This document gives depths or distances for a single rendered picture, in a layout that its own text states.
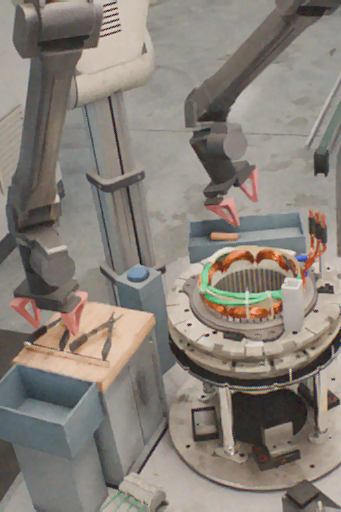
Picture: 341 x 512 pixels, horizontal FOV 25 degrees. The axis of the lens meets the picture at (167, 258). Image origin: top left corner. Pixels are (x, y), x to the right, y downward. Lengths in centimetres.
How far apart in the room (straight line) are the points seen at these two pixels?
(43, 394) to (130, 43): 71
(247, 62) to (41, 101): 47
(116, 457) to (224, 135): 64
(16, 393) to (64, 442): 18
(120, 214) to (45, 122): 65
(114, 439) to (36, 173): 51
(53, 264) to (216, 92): 49
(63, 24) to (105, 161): 72
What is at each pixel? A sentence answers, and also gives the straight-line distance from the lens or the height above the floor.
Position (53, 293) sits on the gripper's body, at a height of 119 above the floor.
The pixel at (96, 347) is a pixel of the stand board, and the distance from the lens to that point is 142.
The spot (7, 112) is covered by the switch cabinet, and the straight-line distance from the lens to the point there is 380.
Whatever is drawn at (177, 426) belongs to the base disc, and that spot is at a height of 80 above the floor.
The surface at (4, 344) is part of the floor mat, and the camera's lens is 328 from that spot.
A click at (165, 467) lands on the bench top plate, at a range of 157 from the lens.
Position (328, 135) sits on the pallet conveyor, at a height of 76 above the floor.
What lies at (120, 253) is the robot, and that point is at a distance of 181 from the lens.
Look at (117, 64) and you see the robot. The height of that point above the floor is 144.
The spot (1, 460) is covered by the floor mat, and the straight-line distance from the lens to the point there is 279.
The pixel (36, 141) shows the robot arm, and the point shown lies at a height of 149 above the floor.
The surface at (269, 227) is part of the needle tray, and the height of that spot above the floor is 103.
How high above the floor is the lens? 194
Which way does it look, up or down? 33 degrees down
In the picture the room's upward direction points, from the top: 9 degrees counter-clockwise
